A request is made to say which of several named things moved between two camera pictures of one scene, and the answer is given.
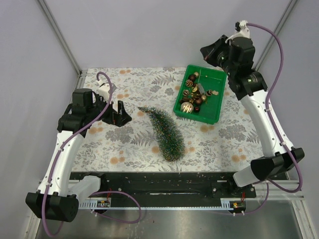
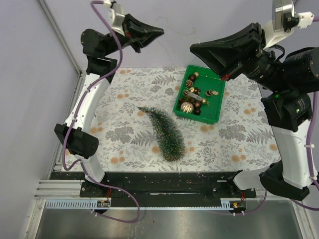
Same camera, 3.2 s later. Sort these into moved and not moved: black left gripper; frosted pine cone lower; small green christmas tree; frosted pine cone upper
Moved: black left gripper
Not moved: small green christmas tree; frosted pine cone upper; frosted pine cone lower
